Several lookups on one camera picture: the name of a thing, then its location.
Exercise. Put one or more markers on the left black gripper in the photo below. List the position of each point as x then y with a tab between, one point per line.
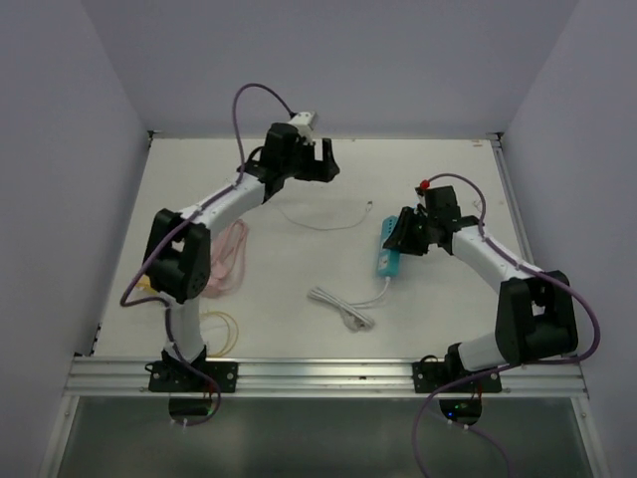
320	170

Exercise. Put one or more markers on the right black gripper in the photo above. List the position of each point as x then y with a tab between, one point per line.
401	238

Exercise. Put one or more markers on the pink power strip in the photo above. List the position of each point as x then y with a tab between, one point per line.
144	284

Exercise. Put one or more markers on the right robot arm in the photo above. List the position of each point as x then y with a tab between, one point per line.
535	316

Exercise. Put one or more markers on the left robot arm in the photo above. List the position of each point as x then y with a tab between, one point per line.
178	251

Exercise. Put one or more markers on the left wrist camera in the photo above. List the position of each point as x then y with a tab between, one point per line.
304	123

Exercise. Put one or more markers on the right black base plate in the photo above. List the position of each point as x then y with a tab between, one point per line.
430	374

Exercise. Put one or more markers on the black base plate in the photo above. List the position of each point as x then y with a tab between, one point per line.
171	375
430	374

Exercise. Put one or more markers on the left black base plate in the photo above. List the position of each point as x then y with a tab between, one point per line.
171	375

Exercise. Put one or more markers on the aluminium rail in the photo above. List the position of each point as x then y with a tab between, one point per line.
331	377

